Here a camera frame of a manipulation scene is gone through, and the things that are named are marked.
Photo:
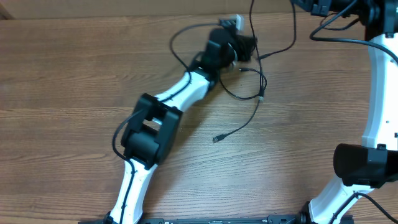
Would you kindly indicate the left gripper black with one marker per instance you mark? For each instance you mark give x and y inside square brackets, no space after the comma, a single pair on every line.
[245,46]

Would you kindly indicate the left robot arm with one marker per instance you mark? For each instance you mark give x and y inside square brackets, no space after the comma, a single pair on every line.
[149,132]

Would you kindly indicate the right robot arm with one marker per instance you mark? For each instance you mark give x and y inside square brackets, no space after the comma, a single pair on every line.
[360,169]

